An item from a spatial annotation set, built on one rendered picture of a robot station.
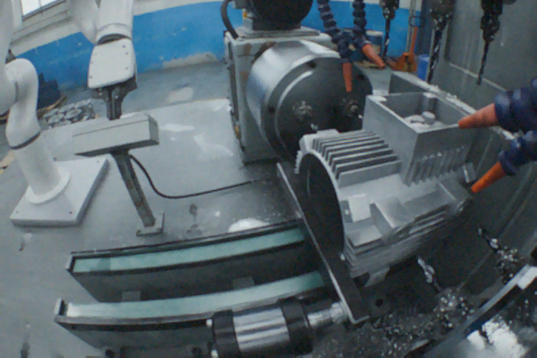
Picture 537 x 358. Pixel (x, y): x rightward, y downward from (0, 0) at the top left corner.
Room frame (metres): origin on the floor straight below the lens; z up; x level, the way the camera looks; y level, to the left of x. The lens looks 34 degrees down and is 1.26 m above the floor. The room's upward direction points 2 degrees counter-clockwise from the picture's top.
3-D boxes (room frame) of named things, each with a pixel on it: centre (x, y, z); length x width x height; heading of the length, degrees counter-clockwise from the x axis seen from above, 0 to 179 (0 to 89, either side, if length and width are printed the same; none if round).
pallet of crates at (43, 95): (3.81, 4.72, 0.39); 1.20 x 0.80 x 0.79; 106
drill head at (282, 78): (0.59, -0.08, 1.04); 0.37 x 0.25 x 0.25; 13
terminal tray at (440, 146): (0.26, -0.20, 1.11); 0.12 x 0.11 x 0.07; 103
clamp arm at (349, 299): (0.20, -0.05, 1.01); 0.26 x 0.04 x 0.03; 13
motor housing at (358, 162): (0.25, -0.16, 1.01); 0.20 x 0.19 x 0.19; 103
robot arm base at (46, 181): (0.50, 0.75, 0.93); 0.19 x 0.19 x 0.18
